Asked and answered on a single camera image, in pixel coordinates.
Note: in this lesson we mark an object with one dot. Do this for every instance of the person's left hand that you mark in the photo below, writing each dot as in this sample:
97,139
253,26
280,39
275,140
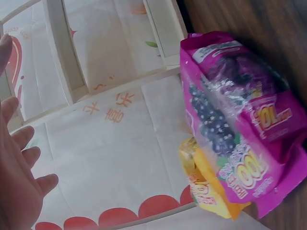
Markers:
16,182

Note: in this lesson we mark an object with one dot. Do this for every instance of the person's left thumb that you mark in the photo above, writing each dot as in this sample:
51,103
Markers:
5,51

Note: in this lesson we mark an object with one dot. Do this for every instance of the yellow snack bag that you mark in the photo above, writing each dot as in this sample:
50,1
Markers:
208,189

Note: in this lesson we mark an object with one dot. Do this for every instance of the purple snack bag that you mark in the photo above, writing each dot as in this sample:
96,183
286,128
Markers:
242,124

